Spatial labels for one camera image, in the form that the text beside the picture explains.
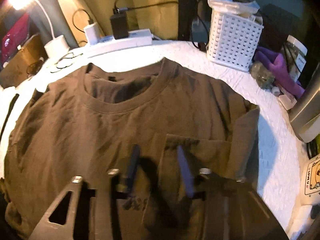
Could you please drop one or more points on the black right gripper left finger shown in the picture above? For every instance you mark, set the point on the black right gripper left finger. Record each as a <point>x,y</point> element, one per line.
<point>128,168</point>

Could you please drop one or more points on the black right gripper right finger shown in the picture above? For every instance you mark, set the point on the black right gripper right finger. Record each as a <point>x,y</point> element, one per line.
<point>190,173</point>

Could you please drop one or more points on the brown t-shirt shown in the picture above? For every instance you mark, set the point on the brown t-shirt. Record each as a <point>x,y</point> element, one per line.
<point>85,122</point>

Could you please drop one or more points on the white power strip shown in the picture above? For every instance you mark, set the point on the white power strip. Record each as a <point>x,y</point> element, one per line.
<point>107,44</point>

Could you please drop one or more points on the white cartoon mug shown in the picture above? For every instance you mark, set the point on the white cartoon mug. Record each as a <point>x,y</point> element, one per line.
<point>312,176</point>

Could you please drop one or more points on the white USB charger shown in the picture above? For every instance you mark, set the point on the white USB charger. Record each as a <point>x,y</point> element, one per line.
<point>92,33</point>

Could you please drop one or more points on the black power adapter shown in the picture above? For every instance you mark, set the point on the black power adapter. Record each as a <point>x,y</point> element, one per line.
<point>119,25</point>

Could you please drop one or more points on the stainless steel tumbler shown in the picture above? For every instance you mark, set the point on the stainless steel tumbler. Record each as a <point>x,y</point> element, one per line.
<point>304,115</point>

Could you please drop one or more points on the brown cardboard box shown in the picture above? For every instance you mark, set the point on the brown cardboard box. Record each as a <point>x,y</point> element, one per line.
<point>23,63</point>

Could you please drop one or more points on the yellow curtain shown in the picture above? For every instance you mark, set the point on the yellow curtain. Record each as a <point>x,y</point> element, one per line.
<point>160,16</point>

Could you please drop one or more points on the purple cloth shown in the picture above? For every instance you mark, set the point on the purple cloth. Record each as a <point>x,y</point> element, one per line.
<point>276,64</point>

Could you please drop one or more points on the white perforated plastic basket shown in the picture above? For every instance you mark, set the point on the white perforated plastic basket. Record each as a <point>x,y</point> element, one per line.
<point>235,30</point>

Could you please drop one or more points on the red laptop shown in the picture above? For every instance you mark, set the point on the red laptop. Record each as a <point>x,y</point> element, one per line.
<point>16,36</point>

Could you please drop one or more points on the white-lidded jar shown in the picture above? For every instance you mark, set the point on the white-lidded jar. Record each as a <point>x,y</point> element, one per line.
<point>295,53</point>

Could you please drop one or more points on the white desk lamp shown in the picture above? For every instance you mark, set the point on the white desk lamp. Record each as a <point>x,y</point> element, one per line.
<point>57,47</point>

